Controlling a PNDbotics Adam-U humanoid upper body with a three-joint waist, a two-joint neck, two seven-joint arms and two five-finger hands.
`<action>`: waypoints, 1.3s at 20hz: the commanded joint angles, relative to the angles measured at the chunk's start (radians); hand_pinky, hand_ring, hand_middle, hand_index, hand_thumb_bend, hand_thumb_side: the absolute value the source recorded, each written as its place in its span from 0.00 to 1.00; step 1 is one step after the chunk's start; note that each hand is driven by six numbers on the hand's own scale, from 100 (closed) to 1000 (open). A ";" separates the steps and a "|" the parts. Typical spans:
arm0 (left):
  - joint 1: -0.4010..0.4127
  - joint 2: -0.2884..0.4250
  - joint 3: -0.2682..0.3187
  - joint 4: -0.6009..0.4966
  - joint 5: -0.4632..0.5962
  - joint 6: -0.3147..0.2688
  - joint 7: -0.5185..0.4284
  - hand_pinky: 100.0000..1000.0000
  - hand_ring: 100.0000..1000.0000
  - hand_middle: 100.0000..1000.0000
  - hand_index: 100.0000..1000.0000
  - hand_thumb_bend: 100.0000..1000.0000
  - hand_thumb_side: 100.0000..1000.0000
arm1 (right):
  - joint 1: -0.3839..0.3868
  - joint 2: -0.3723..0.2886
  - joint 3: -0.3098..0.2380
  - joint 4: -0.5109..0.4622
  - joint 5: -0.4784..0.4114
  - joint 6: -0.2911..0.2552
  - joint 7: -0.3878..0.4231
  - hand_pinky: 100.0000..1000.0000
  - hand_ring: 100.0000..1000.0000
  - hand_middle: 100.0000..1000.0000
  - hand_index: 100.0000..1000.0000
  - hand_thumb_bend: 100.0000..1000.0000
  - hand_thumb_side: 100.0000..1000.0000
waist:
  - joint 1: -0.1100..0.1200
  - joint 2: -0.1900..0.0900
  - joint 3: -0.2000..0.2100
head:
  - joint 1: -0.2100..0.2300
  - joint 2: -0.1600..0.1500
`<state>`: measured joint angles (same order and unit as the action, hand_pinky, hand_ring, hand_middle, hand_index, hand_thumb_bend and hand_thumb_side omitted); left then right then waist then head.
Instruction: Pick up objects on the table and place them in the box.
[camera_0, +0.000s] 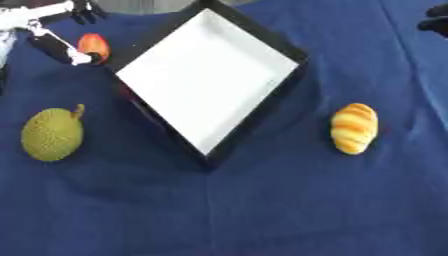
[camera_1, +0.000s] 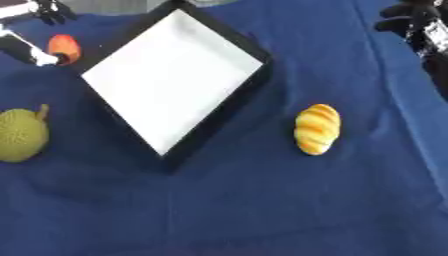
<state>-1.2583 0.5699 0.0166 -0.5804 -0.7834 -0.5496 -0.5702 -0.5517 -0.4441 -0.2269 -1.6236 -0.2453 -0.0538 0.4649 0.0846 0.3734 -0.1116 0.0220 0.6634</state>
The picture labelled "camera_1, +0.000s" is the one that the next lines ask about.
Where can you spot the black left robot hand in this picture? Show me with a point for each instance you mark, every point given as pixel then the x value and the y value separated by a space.
pixel 53 11

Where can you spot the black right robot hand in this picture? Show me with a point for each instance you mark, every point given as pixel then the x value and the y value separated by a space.
pixel 408 15

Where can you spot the black box with white inside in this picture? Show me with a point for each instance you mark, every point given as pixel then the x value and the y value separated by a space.
pixel 175 76

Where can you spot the orange toy fruit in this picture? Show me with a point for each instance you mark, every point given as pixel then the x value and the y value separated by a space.
pixel 63 47

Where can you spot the green toy durian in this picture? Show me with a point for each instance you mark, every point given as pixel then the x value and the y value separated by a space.
pixel 22 136

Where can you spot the yellow striped toy bread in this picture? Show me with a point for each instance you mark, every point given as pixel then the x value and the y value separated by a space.
pixel 317 130

